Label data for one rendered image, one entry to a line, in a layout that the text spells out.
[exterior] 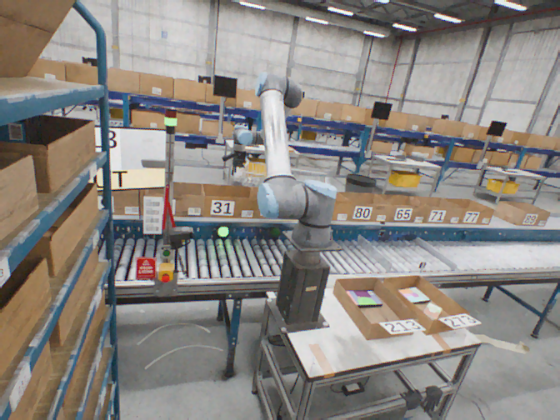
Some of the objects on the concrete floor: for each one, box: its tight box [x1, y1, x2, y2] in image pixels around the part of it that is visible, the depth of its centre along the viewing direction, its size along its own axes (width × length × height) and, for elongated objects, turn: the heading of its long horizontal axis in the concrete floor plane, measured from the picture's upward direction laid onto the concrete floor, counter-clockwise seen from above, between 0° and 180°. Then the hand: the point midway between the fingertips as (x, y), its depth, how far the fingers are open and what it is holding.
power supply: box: [342, 382, 365, 396], centre depth 215 cm, size 15×6×3 cm, turn 89°
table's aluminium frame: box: [251, 298, 480, 420], centre depth 186 cm, size 100×58×72 cm, turn 89°
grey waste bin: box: [344, 174, 377, 193], centre depth 551 cm, size 50×50×64 cm
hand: (232, 177), depth 232 cm, fingers open, 10 cm apart
